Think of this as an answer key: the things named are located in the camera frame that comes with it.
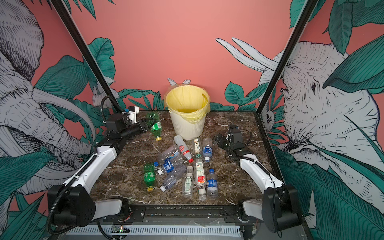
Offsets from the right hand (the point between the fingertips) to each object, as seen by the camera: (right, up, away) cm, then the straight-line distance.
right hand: (217, 136), depth 87 cm
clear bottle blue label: (-5, -8, +6) cm, 12 cm away
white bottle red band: (-20, -8, +7) cm, 23 cm away
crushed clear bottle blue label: (-29, -11, +9) cm, 32 cm away
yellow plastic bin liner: (-15, +23, +18) cm, 33 cm away
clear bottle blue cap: (-25, -17, 0) cm, 30 cm away
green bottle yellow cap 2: (-39, -22, -5) cm, 45 cm away
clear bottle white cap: (-25, -25, +1) cm, 36 cm away
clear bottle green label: (-17, -25, -7) cm, 31 cm away
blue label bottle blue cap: (-4, -28, -7) cm, 29 cm away
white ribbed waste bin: (-21, +5, +14) cm, 26 cm away
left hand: (-34, +10, -10) cm, 37 cm away
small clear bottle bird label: (-12, -8, +6) cm, 16 cm away
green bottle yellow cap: (-35, +10, -11) cm, 38 cm away
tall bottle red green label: (-10, -22, -6) cm, 25 cm away
